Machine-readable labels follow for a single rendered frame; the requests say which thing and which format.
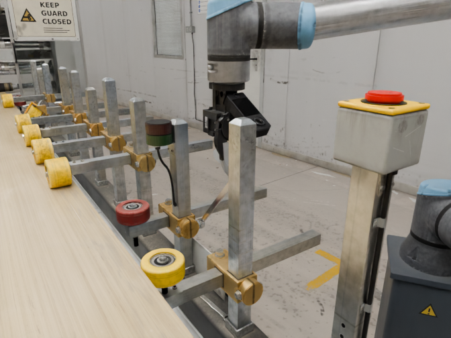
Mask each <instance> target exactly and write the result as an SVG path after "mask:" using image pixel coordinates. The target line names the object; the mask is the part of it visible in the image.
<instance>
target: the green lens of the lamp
mask: <svg viewBox="0 0 451 338"><path fill-rule="evenodd" d="M172 143H173V136H172V133H171V134H170V135H164V136H151V135H147V134H146V144H148V145H149V146H167V145H170V144H172Z"/></svg>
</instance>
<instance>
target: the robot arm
mask: <svg viewBox="0 0 451 338"><path fill-rule="evenodd" d="M252 1H253V0H209V2H208V4H207V17H206V20H207V79H208V81H210V82H209V89H213V106H212V107H210V108H208V109H203V132H205V133H208V135H210V136H212V137H214V145H215V148H216V149H215V150H214V151H213V157H214V158H215V159H216V160H217V161H218V162H219V163H220V164H221V166H222V168H223V170H224V172H225V173H226V174H227V176H228V177H229V143H228V142H227V141H229V122H230V121H232V120H233V119H235V118H239V117H246V118H249V119H251V120H253V122H255V123H256V137H261V136H264V135H267V133H268V131H269V129H270V127H271V125H270V123H269V122H268V121H267V120H266V119H265V118H264V117H263V115H262V114H261V113H260V111H259V110H258V109H257V108H256V107H255V106H254V105H253V104H252V102H251V101H250V100H249V99H248V97H247V96H246V95H245V94H244V93H237V92H238V91H241V90H244V89H245V82H248V81H249V80H250V50H251V49H298V50H301V49H308V48H309V47H310V46H311V45H312V43H313V41H314V40H320V39H326V38H334V37H338V36H347V35H351V34H359V33H364V32H373V31H377V30H385V29H391V28H395V27H403V26H409V25H416V24H421V23H429V22H434V21H442V20H447V19H451V0H329V1H321V2H316V3H306V2H304V1H302V2H301V3H299V2H252ZM205 117H207V128H206V127H205ZM399 255H400V257H401V259H402V260H403V261H404V262H405V263H406V264H408V265H409V266H411V267H412V268H415V269H416V270H419V271H420V272H424V273H426V274H431V275H434V276H442V277H451V180H447V179H429V180H424V181H423V182H422V183H421V184H420V186H419V190H418V192H417V198H416V202H415V208H414V212H413V218H412V222H411V229H410V233H409V235H408V236H407V237H406V238H405V240H404V241H403V243H402V244H401V247H400V250H399Z"/></svg>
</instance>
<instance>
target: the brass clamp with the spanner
mask: <svg viewBox="0 0 451 338"><path fill-rule="evenodd" d="M158 211H159V213H162V212H164V213H166V214H167V215H168V219H169V227H168V228H169V229H170V230H171V231H172V232H173V233H174V234H175V235H176V236H177V237H184V238H185V239H190V238H192V237H194V236H196V234H197V233H198V231H199V224H198V222H197V221H196V220H195V215H194V214H192V213H191V215H187V216H185V217H181V218H178V217H177V216H176V215H174V214H173V213H172V205H166V204H165V202H164V203H160V204H158Z"/></svg>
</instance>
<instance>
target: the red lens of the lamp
mask: <svg viewBox="0 0 451 338"><path fill-rule="evenodd" d="M170 122H171V123H168V124H164V125H150V124H146V122H145V129H146V133H147V134H149V135H166V134H169V133H172V121H170Z"/></svg>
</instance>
